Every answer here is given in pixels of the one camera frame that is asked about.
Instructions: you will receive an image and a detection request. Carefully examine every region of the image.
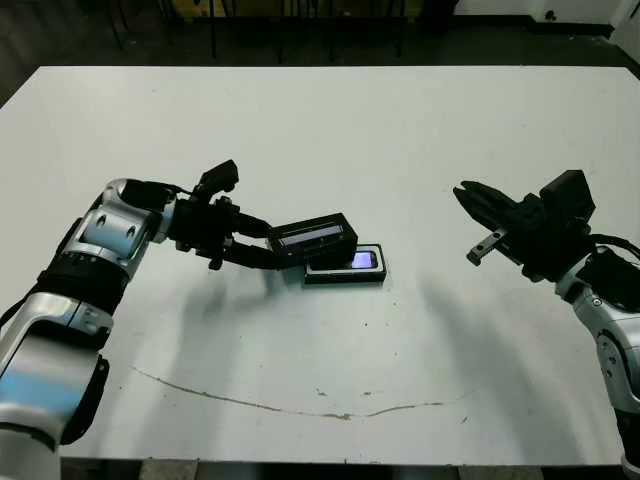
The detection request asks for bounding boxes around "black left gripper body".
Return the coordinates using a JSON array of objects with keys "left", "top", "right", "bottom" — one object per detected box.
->
[{"left": 169, "top": 192, "right": 242, "bottom": 271}]

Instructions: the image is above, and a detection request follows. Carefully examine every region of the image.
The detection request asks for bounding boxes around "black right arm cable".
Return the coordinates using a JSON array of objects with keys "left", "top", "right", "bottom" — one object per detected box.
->
[{"left": 587, "top": 232, "right": 640, "bottom": 261}]

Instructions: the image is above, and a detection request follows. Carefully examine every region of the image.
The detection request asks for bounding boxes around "black box base white inlay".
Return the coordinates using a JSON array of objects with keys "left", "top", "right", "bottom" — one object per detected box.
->
[{"left": 303, "top": 243, "right": 389, "bottom": 287}]

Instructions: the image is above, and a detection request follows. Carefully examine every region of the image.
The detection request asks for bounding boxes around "black box lid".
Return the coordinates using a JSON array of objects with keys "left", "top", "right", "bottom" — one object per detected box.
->
[{"left": 266, "top": 212, "right": 359, "bottom": 270}]

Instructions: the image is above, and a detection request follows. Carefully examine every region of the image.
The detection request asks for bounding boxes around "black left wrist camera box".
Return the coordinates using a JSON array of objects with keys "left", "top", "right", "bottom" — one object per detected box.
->
[{"left": 196, "top": 159, "right": 240, "bottom": 196}]

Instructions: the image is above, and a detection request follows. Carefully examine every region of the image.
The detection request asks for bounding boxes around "black mesh office chair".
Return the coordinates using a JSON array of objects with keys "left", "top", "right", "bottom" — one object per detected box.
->
[{"left": 209, "top": 0, "right": 286, "bottom": 65}]

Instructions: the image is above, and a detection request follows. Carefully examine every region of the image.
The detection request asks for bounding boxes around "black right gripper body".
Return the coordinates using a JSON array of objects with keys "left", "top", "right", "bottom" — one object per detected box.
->
[{"left": 467, "top": 193, "right": 594, "bottom": 282}]

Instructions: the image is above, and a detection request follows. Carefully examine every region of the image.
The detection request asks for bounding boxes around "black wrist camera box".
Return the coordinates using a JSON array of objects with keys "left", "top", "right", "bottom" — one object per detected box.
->
[
  {"left": 538, "top": 169, "right": 596, "bottom": 222},
  {"left": 196, "top": 159, "right": 240, "bottom": 196}
]

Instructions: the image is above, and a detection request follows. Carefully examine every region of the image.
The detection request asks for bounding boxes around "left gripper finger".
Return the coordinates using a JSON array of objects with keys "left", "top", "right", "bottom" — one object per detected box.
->
[
  {"left": 234, "top": 209, "right": 274, "bottom": 237},
  {"left": 222, "top": 239, "right": 282, "bottom": 269}
]

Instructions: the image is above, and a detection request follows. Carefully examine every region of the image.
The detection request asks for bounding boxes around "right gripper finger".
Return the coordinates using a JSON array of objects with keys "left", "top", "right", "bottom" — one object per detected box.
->
[
  {"left": 452, "top": 187, "right": 504, "bottom": 233},
  {"left": 460, "top": 180, "right": 522, "bottom": 222}
]

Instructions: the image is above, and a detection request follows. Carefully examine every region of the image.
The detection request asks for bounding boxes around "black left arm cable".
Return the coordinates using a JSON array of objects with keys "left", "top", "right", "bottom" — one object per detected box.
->
[{"left": 144, "top": 180, "right": 201, "bottom": 197}]

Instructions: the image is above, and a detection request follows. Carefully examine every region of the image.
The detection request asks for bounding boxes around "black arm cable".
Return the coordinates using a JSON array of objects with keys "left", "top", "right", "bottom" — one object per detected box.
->
[
  {"left": 144, "top": 180, "right": 201, "bottom": 197},
  {"left": 587, "top": 232, "right": 640, "bottom": 261}
]

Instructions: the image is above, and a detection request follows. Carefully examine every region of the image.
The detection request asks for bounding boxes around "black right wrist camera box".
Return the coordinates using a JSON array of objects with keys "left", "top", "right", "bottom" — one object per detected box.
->
[{"left": 538, "top": 169, "right": 596, "bottom": 222}]

